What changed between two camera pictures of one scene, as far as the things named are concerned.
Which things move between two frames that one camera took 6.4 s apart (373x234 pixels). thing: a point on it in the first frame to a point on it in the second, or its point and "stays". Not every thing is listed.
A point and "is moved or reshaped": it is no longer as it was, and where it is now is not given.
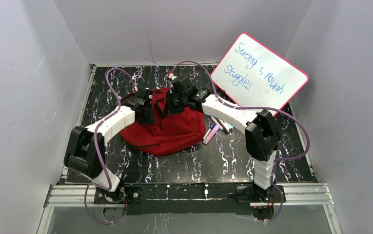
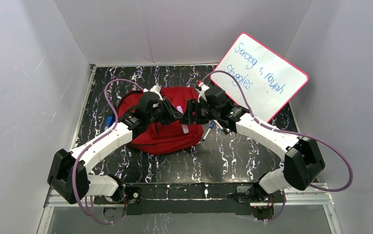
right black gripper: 168,107 to 193,106
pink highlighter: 208,138 to 185,127
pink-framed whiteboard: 251,74 stays
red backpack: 170,134 stays
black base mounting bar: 188,198 stays
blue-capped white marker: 216,123 is moved or reshaped
